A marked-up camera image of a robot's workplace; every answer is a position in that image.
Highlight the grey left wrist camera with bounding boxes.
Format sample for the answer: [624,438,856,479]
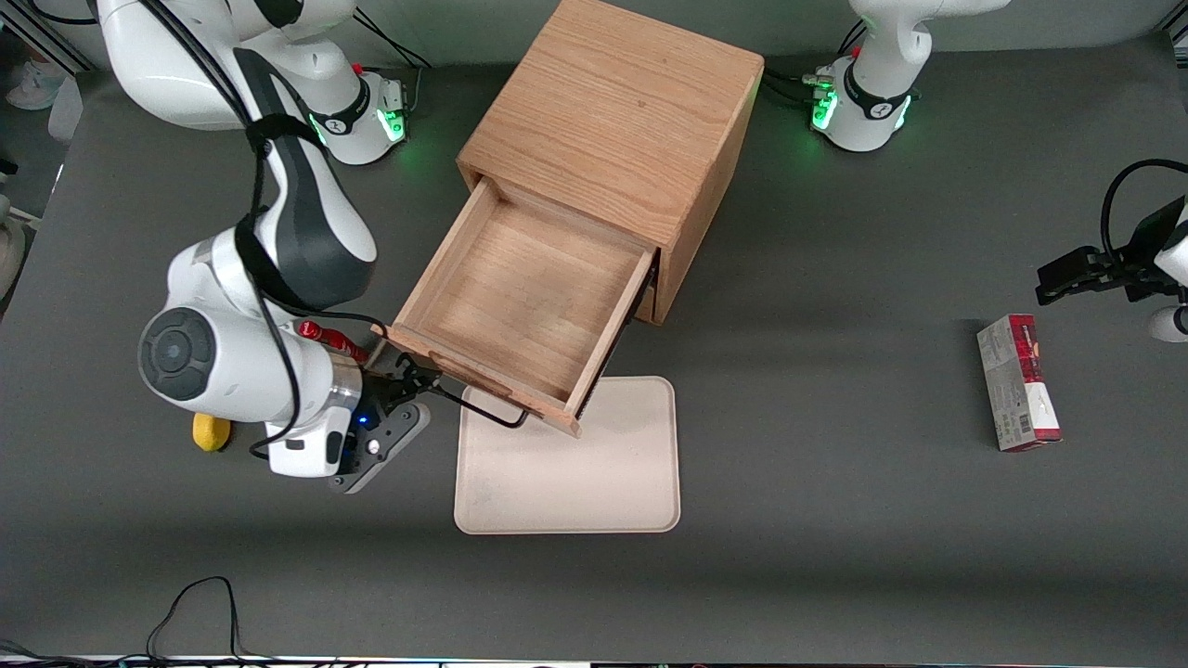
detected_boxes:
[1147,304,1188,343]

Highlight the black left base cables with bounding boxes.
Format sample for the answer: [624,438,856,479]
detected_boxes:
[761,19,869,109]

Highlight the wooden drawer cabinet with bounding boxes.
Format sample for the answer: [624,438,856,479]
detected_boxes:
[457,0,765,327]

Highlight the red plaid cardboard box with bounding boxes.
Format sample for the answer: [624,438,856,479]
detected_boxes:
[975,314,1064,454]

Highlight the black cable loop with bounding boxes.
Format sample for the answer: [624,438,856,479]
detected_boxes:
[146,576,250,664]

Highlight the black base cables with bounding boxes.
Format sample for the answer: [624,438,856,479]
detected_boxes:
[351,14,439,120]
[761,19,869,109]

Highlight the white shoe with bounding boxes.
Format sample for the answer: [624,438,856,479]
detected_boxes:
[5,59,58,114]

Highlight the aluminium frame profile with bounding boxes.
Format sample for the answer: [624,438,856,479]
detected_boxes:
[0,0,96,75]

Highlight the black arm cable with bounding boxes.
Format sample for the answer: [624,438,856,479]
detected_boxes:
[139,0,381,462]
[1101,159,1188,256]

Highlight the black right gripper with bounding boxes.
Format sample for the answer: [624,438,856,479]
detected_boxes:
[355,353,445,437]

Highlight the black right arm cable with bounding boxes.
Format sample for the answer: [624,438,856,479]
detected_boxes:
[139,0,381,462]

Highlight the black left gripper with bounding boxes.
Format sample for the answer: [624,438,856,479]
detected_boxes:
[1037,198,1188,305]

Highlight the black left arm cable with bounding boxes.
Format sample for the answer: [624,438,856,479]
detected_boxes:
[1101,159,1188,256]

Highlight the yellow lemon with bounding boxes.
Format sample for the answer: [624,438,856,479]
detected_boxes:
[192,414,233,453]

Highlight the red cola bottle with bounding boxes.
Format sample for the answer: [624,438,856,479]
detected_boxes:
[297,318,370,365]

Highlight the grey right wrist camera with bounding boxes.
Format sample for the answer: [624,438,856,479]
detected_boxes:
[329,403,432,494]

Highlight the black right base cables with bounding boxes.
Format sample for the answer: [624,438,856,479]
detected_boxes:
[351,14,439,120]

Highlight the beige rectangular tray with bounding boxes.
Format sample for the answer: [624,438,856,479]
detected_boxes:
[453,375,682,536]

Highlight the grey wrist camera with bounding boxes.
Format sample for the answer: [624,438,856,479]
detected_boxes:
[329,403,432,494]
[1147,304,1188,343]

